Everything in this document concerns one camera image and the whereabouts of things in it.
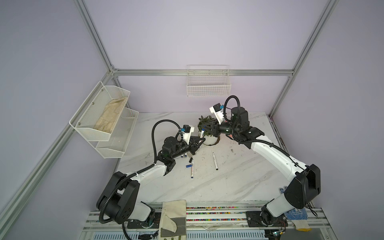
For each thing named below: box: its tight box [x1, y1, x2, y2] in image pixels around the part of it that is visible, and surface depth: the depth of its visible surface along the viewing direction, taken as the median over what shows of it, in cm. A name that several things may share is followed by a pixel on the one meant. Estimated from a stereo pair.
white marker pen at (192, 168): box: [191, 158, 194, 179], surface depth 92 cm
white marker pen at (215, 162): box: [212, 152, 219, 171], surface depth 95 cm
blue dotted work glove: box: [285, 208, 312, 232], surface depth 75 cm
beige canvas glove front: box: [159, 199, 187, 240], surface depth 73 cm
